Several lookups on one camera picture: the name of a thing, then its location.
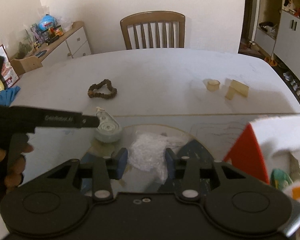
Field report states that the red white cardboard box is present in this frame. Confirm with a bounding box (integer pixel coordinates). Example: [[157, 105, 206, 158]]
[[224, 115, 300, 184]]

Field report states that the person's left hand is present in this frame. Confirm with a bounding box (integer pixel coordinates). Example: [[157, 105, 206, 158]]
[[0, 133, 33, 194]]

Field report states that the blue gold placemat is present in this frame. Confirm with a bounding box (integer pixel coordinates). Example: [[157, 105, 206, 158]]
[[165, 139, 217, 198]]

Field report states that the blue cloth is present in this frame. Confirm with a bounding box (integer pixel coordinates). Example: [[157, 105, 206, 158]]
[[0, 86, 20, 107]]

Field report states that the brown scrunchie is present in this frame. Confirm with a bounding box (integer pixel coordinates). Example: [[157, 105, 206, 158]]
[[87, 79, 117, 100]]

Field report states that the yellow tissue box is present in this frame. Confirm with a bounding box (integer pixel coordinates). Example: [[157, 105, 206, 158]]
[[0, 80, 5, 92]]

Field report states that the red white snack bag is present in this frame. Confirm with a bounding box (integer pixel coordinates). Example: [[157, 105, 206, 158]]
[[0, 45, 19, 88]]

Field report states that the white sideboard cabinet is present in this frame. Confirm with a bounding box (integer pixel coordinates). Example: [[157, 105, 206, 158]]
[[10, 21, 91, 76]]

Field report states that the beige tape roll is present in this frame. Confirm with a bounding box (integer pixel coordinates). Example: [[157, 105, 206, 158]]
[[206, 80, 221, 92]]

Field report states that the beige block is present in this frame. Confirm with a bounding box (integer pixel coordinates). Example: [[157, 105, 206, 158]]
[[225, 80, 249, 100]]

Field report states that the blue globe toy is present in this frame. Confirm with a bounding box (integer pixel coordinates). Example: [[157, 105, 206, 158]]
[[38, 14, 56, 31]]

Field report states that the brown wooden chair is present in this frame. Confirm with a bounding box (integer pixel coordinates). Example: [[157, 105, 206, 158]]
[[120, 11, 186, 50]]

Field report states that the grey wall cabinet unit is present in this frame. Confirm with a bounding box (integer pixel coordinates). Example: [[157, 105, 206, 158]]
[[255, 0, 300, 75]]

